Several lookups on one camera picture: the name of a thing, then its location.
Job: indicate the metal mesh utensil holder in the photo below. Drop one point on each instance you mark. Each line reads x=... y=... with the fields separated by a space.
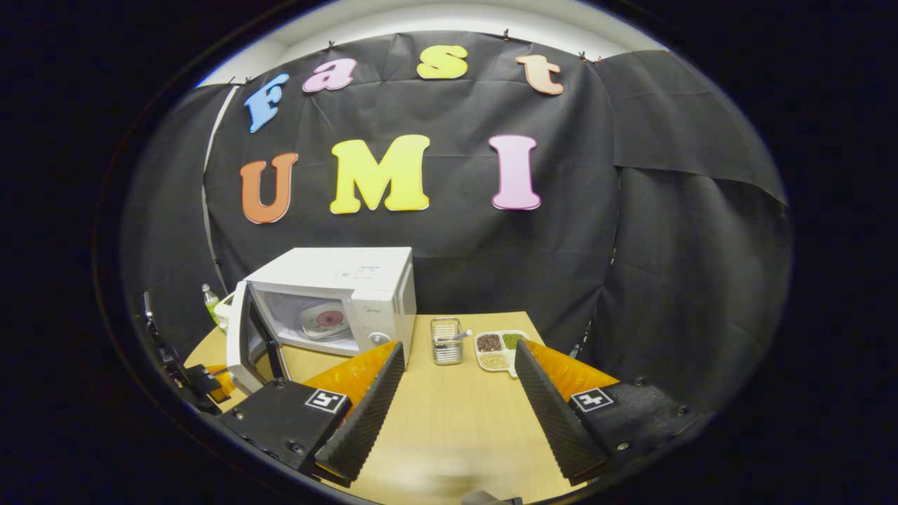
x=447 y=351

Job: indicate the white toaster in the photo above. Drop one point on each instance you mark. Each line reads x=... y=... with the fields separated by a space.
x=224 y=312

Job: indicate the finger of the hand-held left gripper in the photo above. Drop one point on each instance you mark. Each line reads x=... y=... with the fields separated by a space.
x=223 y=382

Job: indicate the green drink bottle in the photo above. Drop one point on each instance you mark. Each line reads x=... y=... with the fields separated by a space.
x=210 y=303

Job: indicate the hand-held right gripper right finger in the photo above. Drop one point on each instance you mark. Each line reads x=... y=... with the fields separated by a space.
x=551 y=421

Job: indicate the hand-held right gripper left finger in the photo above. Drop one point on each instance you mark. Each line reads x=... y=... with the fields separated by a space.
x=368 y=421

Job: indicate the small metal spoon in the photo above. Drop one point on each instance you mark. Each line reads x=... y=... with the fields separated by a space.
x=459 y=335

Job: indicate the white microwave oven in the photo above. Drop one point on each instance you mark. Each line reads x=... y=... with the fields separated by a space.
x=330 y=266

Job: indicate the black backdrop cloth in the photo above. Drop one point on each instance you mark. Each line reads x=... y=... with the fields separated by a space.
x=666 y=245

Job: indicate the white plate with pink food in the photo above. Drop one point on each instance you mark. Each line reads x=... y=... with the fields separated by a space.
x=327 y=319

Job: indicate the divided tray with grains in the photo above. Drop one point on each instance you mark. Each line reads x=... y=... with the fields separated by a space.
x=490 y=343

